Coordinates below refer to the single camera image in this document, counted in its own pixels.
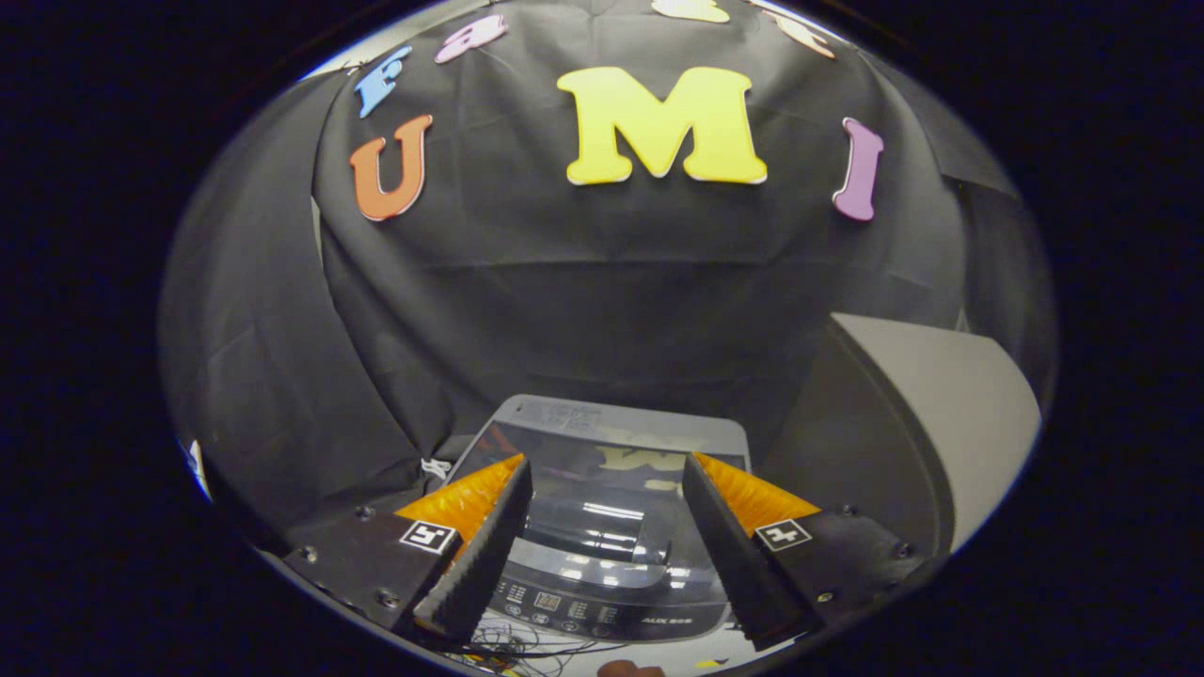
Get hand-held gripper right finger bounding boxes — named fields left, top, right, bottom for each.
left=682, top=452, right=927, bottom=652

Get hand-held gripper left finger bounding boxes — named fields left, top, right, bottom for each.
left=282, top=454, right=533, bottom=652

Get grey top-load washing machine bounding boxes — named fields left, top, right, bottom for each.
left=442, top=395, right=755, bottom=646

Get dark washing machine lid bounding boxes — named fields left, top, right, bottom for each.
left=450, top=395, right=755, bottom=576

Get small grey cabinet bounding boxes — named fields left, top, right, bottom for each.
left=760, top=313, right=1043, bottom=559

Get thin black floor cables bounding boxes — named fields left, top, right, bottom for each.
left=440, top=619, right=624, bottom=674

